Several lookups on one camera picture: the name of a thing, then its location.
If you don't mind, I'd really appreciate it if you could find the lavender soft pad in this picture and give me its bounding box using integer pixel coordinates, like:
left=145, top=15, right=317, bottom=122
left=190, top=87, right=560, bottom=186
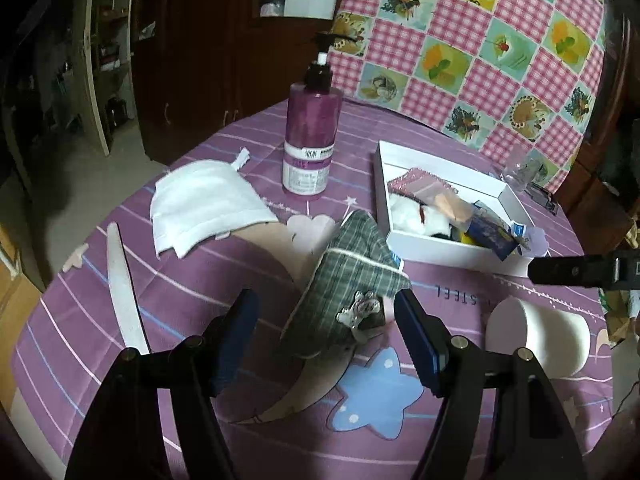
left=518, top=226, right=549, bottom=258

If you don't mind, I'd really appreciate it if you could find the blue eye mask packet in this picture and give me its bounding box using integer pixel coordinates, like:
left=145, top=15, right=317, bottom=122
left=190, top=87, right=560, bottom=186
left=465, top=208, right=520, bottom=261

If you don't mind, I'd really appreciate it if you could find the beige puff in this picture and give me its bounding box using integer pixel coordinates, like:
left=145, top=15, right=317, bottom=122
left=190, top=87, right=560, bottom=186
left=421, top=192, right=475, bottom=231

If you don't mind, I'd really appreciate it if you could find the green plaid pouch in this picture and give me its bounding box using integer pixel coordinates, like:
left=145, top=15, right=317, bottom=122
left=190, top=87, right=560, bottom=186
left=280, top=210, right=411, bottom=359

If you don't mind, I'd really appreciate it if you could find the white toilet paper roll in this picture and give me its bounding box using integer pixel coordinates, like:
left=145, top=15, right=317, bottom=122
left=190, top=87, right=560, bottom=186
left=485, top=297, right=590, bottom=378

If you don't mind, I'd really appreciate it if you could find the clear glass cup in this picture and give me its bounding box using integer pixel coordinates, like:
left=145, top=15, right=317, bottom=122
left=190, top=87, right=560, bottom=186
left=501, top=145, right=542, bottom=193

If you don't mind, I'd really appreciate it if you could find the white nail file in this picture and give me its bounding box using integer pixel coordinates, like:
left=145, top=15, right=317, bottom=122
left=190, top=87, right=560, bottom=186
left=106, top=222, right=150, bottom=356

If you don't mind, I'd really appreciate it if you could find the purple striped tablecloth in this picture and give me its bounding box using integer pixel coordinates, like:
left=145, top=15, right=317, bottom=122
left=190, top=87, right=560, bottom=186
left=12, top=96, right=616, bottom=480

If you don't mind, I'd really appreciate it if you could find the pink checkered patchwork cloth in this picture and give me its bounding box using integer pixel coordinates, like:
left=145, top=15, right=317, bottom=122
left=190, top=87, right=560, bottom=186
left=329, top=0, right=605, bottom=192

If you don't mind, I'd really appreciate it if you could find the white face cloth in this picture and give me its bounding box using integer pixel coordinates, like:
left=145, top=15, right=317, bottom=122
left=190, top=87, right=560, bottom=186
left=150, top=148, right=278, bottom=258

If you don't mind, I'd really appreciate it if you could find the white cardboard box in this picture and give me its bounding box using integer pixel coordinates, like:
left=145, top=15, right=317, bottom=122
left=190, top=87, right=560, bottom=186
left=374, top=141, right=534, bottom=278

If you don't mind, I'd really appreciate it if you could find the purple pump bottle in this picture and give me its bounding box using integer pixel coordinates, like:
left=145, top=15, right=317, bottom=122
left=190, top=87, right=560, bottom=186
left=282, top=32, right=343, bottom=200

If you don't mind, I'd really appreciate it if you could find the black strap clip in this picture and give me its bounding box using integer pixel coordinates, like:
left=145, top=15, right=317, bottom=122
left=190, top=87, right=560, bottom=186
left=526, top=183, right=559, bottom=216

